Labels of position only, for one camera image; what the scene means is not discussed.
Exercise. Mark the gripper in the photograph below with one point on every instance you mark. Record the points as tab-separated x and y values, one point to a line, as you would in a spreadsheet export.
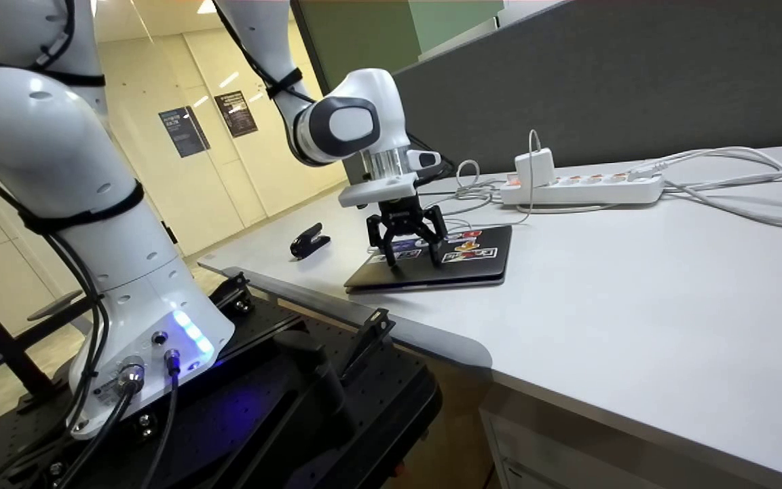
401	217

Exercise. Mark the dark laptop with stickers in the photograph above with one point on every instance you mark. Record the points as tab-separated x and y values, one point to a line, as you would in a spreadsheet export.
472	268

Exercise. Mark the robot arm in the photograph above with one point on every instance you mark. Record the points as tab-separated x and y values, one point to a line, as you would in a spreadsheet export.
45	156

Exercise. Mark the black stapler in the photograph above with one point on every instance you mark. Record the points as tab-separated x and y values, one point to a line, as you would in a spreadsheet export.
309	241

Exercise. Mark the black clamp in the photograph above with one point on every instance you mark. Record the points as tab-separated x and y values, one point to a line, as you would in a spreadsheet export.
236	292
370	333

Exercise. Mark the white power adapter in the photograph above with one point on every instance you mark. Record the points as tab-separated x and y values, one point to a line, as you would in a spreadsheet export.
535	166

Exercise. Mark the white power strip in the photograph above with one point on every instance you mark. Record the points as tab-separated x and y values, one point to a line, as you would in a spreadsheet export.
581	190

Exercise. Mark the green panel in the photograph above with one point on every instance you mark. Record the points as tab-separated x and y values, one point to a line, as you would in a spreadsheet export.
377	34

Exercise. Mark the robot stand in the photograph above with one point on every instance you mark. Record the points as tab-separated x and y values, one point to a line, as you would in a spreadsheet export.
241	421

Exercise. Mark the grey desk partition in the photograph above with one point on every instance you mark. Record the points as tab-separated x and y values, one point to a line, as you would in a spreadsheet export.
635	81

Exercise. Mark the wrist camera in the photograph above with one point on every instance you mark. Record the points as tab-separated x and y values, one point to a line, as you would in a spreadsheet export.
377	190

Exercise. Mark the dark wall poster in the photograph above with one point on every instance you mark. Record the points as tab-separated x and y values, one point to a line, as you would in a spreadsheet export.
182	131
235	113

